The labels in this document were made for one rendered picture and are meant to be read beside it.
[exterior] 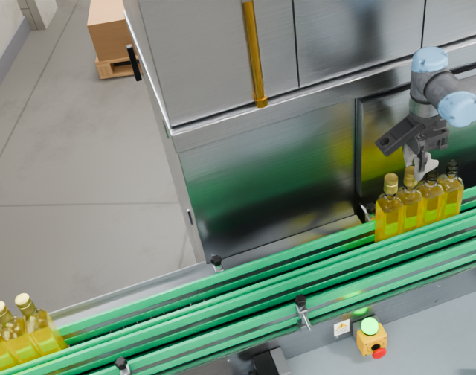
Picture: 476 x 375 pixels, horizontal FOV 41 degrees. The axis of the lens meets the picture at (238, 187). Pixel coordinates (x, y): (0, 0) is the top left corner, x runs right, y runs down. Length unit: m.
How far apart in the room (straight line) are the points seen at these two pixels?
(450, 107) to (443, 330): 0.73
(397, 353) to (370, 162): 0.52
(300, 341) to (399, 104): 0.67
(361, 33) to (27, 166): 2.62
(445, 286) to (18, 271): 2.11
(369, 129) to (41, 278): 1.97
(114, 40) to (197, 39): 2.75
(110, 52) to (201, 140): 2.70
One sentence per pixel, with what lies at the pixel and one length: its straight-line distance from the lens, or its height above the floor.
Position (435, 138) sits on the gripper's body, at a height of 1.28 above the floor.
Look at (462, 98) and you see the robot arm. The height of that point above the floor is 1.49.
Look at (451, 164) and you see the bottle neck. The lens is 1.76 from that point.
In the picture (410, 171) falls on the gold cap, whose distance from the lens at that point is 1.68.
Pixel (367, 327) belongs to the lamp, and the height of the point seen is 0.85.
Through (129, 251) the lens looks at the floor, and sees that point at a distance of 3.16.
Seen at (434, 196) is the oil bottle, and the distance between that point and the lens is 1.76.
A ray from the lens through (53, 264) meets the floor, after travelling 3.24.
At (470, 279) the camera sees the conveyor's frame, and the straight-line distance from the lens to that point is 1.90.
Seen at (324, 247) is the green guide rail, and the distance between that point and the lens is 1.81.
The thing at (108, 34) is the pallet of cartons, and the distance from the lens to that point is 4.11.
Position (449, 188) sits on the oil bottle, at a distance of 1.77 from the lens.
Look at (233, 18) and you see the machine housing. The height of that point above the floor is 1.63.
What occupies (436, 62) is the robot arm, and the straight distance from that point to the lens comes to 1.45.
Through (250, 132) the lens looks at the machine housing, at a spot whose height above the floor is 1.31.
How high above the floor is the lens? 2.34
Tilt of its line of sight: 45 degrees down
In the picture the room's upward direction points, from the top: 10 degrees counter-clockwise
